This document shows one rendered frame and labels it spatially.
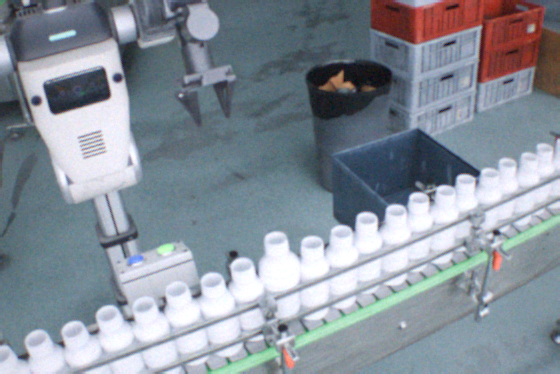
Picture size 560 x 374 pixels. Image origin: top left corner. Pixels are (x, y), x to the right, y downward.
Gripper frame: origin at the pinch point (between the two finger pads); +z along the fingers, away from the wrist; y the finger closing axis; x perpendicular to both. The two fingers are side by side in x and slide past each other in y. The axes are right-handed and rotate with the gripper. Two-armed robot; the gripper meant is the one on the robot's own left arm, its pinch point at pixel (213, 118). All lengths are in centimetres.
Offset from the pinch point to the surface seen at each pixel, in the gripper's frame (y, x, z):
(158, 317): -26.3, -16.5, 26.0
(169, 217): 47, 185, 58
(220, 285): -16.0, -20.2, 23.8
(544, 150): 60, -31, 24
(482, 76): 262, 135, 31
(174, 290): -21.9, -14.9, 23.5
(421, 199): 25.5, -24.9, 23.5
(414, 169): 76, 28, 35
